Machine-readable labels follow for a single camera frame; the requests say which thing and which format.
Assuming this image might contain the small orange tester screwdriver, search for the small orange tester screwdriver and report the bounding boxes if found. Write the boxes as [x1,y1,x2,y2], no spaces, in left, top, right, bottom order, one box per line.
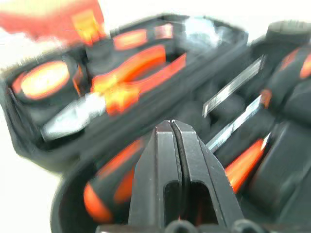
[224,132,273,194]

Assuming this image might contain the orange black tape measure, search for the orange black tape measure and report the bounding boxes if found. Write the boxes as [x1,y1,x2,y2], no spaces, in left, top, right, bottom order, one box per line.
[11,60,85,103]

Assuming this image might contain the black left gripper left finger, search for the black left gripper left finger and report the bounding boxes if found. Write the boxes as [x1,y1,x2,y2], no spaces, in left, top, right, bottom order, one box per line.
[128,120,183,227]

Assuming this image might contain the black plastic tool case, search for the black plastic tool case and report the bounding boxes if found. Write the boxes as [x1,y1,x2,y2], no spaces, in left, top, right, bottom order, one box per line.
[0,13,311,233]

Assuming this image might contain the orange utility knife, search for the orange utility knife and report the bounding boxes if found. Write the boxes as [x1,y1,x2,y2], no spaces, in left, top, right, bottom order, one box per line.
[112,23,175,51]

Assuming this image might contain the orange handled pliers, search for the orange handled pliers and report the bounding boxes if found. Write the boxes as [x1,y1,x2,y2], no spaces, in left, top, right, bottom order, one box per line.
[40,45,188,142]

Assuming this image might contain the red orange rectangular block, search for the red orange rectangular block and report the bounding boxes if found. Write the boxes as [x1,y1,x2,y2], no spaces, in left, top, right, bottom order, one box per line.
[0,0,107,46]

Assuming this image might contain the black electrical tape roll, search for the black electrical tape roll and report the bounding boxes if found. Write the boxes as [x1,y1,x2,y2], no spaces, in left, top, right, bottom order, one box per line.
[265,20,311,46]

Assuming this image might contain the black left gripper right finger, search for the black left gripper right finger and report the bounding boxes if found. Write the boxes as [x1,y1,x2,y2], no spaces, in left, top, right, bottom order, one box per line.
[172,120,244,228]

